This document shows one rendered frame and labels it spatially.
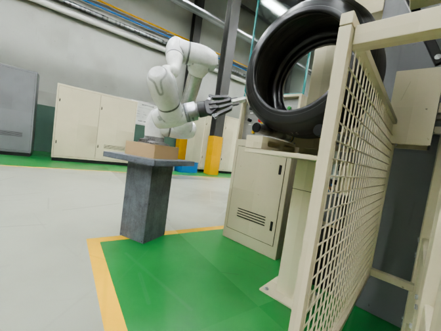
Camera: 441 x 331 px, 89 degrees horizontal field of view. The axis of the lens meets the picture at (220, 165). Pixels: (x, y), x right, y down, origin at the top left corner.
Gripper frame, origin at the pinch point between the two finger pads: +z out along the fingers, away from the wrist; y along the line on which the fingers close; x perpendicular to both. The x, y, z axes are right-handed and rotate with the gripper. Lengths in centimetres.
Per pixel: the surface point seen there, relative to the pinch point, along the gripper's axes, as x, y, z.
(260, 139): 1.9, 22.6, 3.9
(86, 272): -40, 59, -102
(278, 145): -10.8, 23.2, 15.0
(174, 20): -573, -742, -13
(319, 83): -9.1, -4.8, 46.7
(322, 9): 29.5, -12.0, 34.2
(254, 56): 8.7, -15.6, 11.7
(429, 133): 15, 41, 63
